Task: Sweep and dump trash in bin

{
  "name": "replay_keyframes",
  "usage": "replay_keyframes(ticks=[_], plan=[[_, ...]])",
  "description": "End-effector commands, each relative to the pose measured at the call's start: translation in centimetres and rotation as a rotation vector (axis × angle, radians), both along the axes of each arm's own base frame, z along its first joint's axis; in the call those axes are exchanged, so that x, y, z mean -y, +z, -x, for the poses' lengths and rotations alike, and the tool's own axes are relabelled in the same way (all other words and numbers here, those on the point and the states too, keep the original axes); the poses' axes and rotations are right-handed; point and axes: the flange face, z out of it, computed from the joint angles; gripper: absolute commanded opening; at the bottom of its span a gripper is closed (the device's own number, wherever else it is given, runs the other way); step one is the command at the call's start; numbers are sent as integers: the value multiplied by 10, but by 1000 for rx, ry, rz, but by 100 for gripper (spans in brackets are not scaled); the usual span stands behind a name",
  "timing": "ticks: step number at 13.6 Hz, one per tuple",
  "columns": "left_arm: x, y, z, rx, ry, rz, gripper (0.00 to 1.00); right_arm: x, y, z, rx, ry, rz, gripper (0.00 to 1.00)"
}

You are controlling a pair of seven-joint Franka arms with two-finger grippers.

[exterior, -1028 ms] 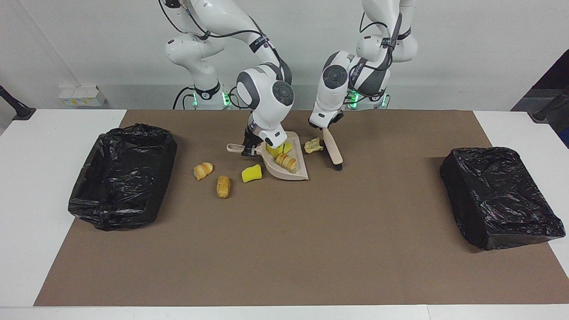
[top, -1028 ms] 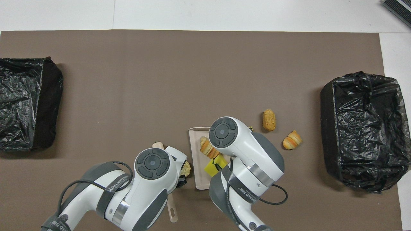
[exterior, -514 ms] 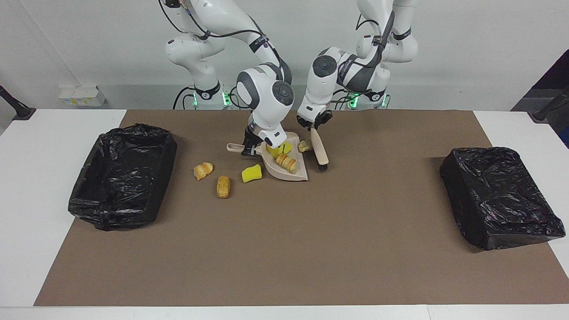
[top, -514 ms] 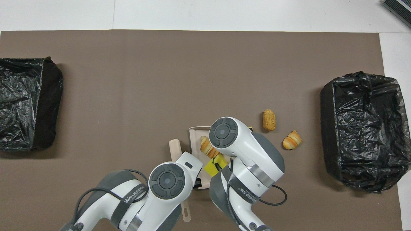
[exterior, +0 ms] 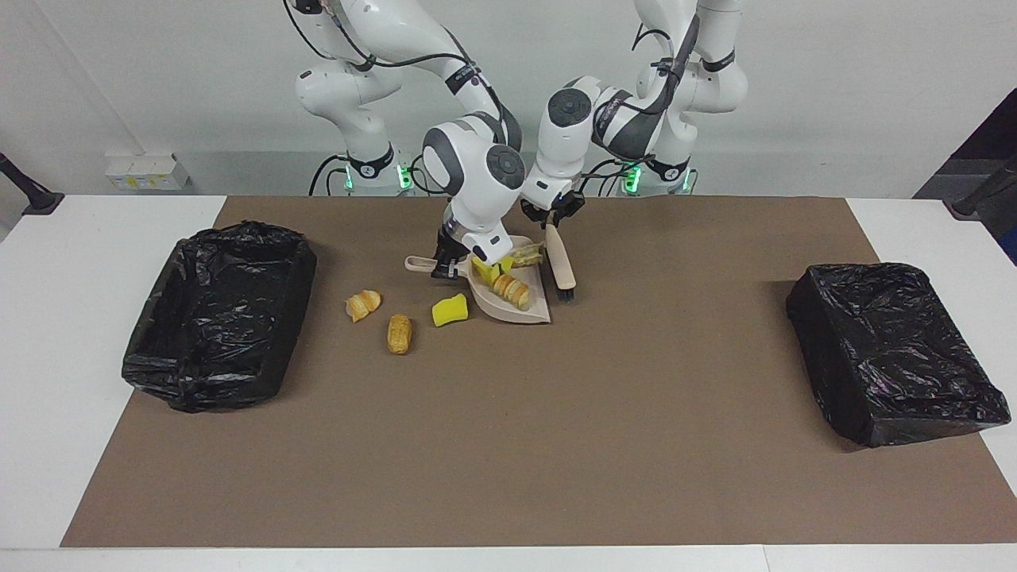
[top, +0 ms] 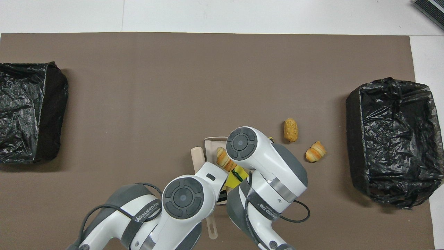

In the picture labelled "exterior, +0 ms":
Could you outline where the black right base cable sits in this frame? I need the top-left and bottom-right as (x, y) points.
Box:
(308, 154), (352, 197)

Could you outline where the beige plastic dustpan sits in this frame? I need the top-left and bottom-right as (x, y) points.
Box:
(404, 235), (552, 324)

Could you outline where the black clamp stand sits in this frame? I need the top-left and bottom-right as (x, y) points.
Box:
(0, 151), (66, 217)
(943, 155), (1017, 219)

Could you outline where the black left base cable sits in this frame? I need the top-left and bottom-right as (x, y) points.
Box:
(584, 155), (656, 197)

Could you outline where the beige hand brush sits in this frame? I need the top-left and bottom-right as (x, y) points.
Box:
(544, 222), (578, 304)

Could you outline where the brown table mat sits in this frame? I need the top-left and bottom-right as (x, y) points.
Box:
(60, 196), (1017, 547)

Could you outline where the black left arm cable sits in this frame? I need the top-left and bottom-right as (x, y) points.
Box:
(584, 12), (704, 195)

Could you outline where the small striped croissant piece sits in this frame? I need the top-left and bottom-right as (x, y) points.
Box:
(346, 290), (382, 323)

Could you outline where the black base cable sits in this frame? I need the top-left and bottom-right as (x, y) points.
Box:
(308, 154), (352, 197)
(584, 155), (656, 197)

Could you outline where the long striped croissant piece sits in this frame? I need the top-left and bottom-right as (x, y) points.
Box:
(490, 272), (532, 311)

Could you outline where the white wall socket box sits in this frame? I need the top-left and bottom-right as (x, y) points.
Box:
(105, 153), (191, 191)

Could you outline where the black bag-lined bin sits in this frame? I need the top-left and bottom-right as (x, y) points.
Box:
(121, 221), (318, 412)
(786, 262), (1012, 448)

